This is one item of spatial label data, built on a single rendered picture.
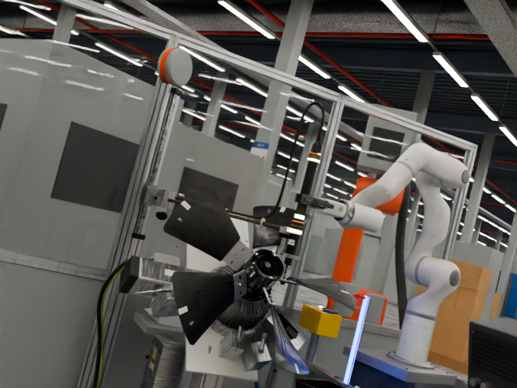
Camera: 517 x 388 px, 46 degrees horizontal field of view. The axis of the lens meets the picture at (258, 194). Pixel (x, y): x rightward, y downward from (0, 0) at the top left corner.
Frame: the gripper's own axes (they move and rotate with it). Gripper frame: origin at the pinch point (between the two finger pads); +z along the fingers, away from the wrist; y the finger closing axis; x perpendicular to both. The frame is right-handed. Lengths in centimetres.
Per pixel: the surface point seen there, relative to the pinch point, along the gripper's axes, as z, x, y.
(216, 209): 26.6, -11.1, 8.2
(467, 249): -759, 60, 743
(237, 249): 17.5, -22.2, 3.3
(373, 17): -434, 410, 757
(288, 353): 2, -48, -21
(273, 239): 3.4, -16.1, 7.5
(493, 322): -34, -22, -62
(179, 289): 39, -37, -13
